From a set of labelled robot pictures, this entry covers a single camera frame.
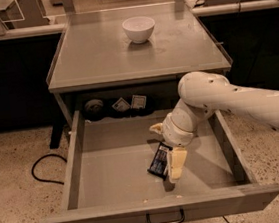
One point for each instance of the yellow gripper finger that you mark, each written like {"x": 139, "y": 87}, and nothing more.
{"x": 176, "y": 161}
{"x": 157, "y": 128}

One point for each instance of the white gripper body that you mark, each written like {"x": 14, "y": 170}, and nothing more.
{"x": 176, "y": 133}

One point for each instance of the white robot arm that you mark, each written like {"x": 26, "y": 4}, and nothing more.
{"x": 200, "y": 95}

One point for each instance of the grey open drawer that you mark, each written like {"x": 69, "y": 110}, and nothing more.
{"x": 106, "y": 179}

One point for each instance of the grey counter cabinet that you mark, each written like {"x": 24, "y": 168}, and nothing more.
{"x": 95, "y": 53}

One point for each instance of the right black puck with card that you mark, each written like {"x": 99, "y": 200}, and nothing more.
{"x": 142, "y": 105}

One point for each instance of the black puck with card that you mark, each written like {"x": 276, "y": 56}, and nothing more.
{"x": 118, "y": 108}
{"x": 142, "y": 105}

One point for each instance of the left black puck with card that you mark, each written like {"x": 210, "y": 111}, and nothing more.
{"x": 118, "y": 108}

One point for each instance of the round black white device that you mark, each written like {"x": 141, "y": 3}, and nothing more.
{"x": 94, "y": 109}

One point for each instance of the white ceramic bowl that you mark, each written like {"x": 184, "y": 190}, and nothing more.
{"x": 138, "y": 29}

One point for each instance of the left dark cabinet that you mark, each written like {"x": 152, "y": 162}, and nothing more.
{"x": 25, "y": 100}

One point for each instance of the black drawer handle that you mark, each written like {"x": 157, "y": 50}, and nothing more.
{"x": 169, "y": 217}

